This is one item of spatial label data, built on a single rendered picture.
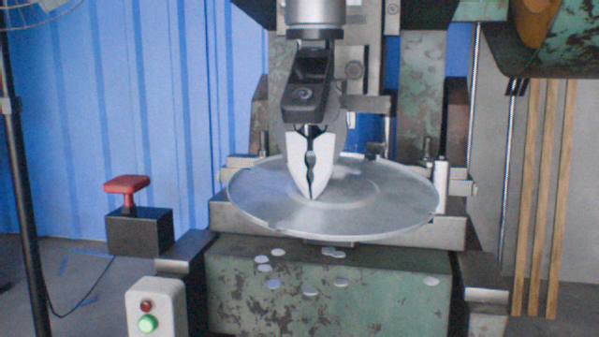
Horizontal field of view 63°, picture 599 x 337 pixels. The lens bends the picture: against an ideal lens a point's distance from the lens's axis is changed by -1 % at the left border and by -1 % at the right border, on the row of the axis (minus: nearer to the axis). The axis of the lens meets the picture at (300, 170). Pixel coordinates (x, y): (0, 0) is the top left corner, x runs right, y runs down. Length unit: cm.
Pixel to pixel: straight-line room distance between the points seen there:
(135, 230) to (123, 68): 162
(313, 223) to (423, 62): 60
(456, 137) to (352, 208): 61
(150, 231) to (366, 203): 36
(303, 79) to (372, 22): 32
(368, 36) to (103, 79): 177
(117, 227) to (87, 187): 178
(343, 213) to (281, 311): 27
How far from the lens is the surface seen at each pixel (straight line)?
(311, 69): 57
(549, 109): 194
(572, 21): 72
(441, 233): 84
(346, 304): 80
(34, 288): 157
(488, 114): 213
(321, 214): 61
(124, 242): 86
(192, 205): 236
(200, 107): 225
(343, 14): 60
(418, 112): 112
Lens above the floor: 98
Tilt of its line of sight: 14 degrees down
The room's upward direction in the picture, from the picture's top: straight up
